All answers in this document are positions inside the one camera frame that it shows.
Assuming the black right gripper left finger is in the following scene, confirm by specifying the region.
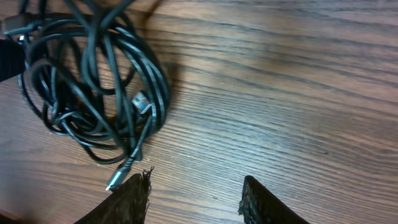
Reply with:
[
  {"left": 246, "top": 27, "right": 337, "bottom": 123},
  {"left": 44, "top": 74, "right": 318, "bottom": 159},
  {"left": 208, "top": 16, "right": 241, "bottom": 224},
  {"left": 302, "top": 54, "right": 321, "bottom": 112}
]
[{"left": 75, "top": 167, "right": 154, "bottom": 224}]

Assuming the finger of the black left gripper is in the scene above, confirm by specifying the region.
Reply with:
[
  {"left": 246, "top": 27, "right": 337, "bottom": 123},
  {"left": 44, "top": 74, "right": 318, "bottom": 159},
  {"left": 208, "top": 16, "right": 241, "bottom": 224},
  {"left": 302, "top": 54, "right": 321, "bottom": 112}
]
[{"left": 0, "top": 39, "right": 25, "bottom": 82}]

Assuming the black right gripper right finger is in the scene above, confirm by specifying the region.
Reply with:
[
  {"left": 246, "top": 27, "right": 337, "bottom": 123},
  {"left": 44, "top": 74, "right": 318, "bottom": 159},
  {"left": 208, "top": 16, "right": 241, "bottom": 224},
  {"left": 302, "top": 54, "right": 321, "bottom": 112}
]
[{"left": 238, "top": 175, "right": 309, "bottom": 224}]

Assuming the black USB cable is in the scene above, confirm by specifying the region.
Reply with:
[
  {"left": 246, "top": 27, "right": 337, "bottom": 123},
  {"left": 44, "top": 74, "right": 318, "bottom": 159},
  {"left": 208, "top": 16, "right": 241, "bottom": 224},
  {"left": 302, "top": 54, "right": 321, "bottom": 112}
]
[{"left": 0, "top": 0, "right": 172, "bottom": 192}]

